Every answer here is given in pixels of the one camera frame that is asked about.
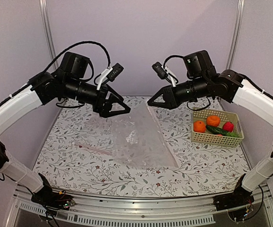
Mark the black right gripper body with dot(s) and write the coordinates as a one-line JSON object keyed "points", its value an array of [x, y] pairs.
{"points": [[173, 100]]}

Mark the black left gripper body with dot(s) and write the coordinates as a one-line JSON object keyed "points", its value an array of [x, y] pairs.
{"points": [[98, 106]]}

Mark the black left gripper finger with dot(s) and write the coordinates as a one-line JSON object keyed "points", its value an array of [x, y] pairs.
{"points": [[112, 109], [114, 97]]}

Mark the clear zip top bag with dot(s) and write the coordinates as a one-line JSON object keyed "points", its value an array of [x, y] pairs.
{"points": [[136, 138]]}

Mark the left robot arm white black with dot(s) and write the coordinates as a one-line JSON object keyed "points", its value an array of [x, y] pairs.
{"points": [[66, 82]]}

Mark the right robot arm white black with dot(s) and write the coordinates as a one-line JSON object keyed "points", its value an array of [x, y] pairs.
{"points": [[230, 86]]}

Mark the beige perforated plastic basket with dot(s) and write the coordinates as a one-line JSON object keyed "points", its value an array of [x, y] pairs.
{"points": [[209, 138]]}

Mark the orange tangerine front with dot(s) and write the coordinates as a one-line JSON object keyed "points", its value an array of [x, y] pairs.
{"points": [[199, 126]]}

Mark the orange tangerine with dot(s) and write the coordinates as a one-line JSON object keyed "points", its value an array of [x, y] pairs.
{"points": [[199, 126], [213, 120]]}

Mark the orange tangerine rear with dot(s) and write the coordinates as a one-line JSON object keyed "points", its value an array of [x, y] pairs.
{"points": [[213, 120]]}

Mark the green cucumber toy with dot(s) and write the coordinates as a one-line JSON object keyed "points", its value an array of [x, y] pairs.
{"points": [[217, 130]]}

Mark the red strawberry toy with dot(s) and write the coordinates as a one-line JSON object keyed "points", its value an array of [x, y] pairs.
{"points": [[228, 126]]}

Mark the green leafy vegetable toy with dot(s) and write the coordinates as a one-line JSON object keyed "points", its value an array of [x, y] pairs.
{"points": [[233, 134]]}

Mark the floral pattern table mat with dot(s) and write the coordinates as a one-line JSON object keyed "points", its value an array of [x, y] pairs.
{"points": [[77, 156]]}

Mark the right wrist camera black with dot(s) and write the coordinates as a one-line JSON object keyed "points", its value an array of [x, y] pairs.
{"points": [[164, 73]]}

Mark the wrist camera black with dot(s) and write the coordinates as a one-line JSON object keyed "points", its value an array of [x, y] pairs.
{"points": [[108, 75], [164, 73]]}

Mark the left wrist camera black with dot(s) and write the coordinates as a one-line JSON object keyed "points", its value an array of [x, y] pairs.
{"points": [[108, 75]]}

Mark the front aluminium rail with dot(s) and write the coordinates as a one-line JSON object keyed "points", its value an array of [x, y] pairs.
{"points": [[94, 210]]}

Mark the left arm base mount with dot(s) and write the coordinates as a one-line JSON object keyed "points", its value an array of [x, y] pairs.
{"points": [[55, 200]]}

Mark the left aluminium frame post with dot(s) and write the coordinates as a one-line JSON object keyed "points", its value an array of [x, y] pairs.
{"points": [[47, 27]]}

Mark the aluminium frame post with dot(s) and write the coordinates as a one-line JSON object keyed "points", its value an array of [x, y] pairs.
{"points": [[236, 33], [47, 27]]}

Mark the right aluminium frame post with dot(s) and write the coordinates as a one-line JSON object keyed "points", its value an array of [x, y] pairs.
{"points": [[236, 33]]}

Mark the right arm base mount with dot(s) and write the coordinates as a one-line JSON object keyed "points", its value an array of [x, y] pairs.
{"points": [[238, 197]]}

